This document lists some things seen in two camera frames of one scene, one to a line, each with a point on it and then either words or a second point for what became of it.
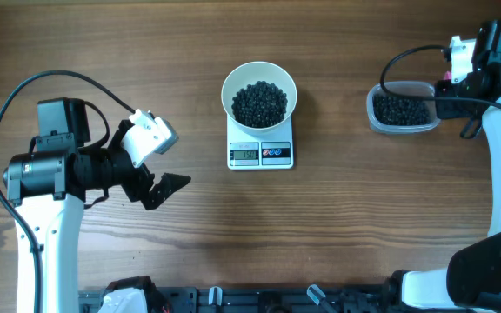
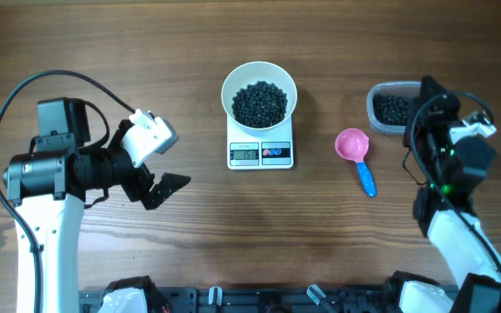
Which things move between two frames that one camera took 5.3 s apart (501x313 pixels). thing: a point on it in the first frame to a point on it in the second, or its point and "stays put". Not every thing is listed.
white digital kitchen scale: x=260 y=149 stays put
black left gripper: x=137 y=189 stays put
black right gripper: x=446 y=109 to x=449 y=105
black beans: x=259 y=104 stays put
